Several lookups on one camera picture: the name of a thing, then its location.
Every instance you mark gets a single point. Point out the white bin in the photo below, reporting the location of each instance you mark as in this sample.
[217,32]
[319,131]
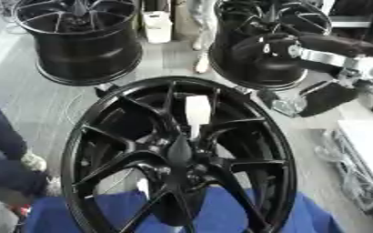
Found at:
[158,27]

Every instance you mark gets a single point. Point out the white box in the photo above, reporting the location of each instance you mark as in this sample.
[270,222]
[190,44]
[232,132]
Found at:
[367,145]

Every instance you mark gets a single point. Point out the large black spoked wheel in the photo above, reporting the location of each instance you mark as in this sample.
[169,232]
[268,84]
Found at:
[180,170]

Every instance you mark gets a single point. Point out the black wheel rim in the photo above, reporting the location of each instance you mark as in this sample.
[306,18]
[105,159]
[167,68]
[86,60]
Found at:
[83,57]
[248,69]

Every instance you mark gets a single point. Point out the person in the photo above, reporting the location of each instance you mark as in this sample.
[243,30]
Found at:
[201,18]
[1,170]

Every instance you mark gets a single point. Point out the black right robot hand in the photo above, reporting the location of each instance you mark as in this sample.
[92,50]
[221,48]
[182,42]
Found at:
[264,48]

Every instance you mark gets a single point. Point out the person's hand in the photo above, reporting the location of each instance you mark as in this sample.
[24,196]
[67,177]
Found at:
[33,161]

